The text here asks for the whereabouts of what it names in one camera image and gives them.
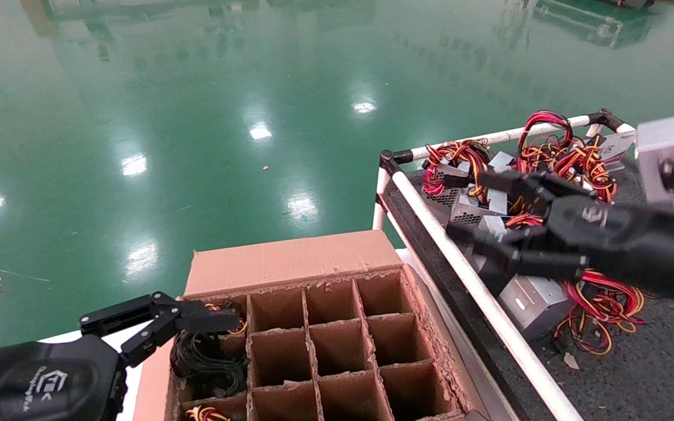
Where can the larger cardboard scrap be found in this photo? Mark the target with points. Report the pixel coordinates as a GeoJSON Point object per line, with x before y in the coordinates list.
{"type": "Point", "coordinates": [570, 361]}

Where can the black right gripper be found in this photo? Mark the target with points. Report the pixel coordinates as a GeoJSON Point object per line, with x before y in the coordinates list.
{"type": "Point", "coordinates": [635, 245]}

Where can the dark mesh power supply unit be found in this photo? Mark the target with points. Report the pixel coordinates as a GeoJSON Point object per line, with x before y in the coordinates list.
{"type": "Point", "coordinates": [439, 199]}

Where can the white pipe cart frame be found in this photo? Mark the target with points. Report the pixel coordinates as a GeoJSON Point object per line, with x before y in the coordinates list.
{"type": "Point", "coordinates": [430, 222]}

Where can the black pipe corner joint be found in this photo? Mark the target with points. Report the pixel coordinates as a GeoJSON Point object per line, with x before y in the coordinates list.
{"type": "Point", "coordinates": [392, 159]}
{"type": "Point", "coordinates": [605, 118]}

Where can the black cart mat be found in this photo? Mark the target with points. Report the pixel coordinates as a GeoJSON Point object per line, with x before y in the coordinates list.
{"type": "Point", "coordinates": [635, 380]}

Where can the silver mesh power supply unit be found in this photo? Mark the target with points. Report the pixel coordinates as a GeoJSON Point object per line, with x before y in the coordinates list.
{"type": "Point", "coordinates": [466, 210]}

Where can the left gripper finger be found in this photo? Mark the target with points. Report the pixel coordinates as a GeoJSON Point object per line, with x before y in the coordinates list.
{"type": "Point", "coordinates": [208, 320]}

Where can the clear acrylic sign holder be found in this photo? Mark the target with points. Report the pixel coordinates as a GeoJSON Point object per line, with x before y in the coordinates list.
{"type": "Point", "coordinates": [618, 143]}

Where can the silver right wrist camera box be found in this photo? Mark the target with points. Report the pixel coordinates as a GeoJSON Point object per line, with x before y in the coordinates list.
{"type": "Point", "coordinates": [659, 146]}

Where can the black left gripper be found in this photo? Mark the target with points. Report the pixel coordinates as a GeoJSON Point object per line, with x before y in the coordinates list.
{"type": "Point", "coordinates": [38, 380]}

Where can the green background machine frame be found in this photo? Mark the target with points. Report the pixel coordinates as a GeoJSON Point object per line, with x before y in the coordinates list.
{"type": "Point", "coordinates": [594, 23]}

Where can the cardboard box with dividers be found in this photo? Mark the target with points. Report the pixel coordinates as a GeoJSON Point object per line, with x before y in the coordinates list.
{"type": "Point", "coordinates": [290, 263]}

